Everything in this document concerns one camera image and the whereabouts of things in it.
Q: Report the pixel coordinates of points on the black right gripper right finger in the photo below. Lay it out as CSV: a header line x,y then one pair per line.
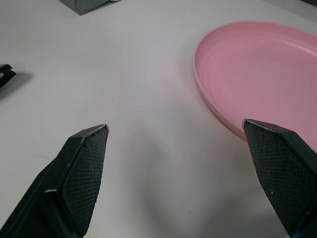
x,y
280,173

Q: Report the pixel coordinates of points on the grey metal stand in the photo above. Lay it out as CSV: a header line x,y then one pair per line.
x,y
85,5

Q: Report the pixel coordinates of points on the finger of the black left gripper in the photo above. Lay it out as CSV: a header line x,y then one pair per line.
x,y
6,78
5,67

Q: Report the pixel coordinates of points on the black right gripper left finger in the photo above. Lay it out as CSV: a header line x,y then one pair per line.
x,y
74,178

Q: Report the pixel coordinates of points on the pink round plate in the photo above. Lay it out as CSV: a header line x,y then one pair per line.
x,y
255,74

